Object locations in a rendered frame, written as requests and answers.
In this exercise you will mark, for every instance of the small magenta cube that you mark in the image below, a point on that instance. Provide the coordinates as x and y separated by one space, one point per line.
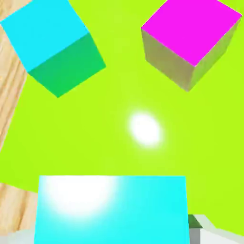
190 32

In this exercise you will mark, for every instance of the large lime green box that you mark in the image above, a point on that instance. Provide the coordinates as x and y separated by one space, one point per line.
106 122

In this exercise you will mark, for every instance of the small cyan cube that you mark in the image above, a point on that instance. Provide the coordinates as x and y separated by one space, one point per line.
51 45
114 213

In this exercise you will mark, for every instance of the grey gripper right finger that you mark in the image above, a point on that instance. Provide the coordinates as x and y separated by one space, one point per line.
207 231

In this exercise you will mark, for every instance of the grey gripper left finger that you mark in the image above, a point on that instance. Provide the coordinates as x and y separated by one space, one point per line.
19 237

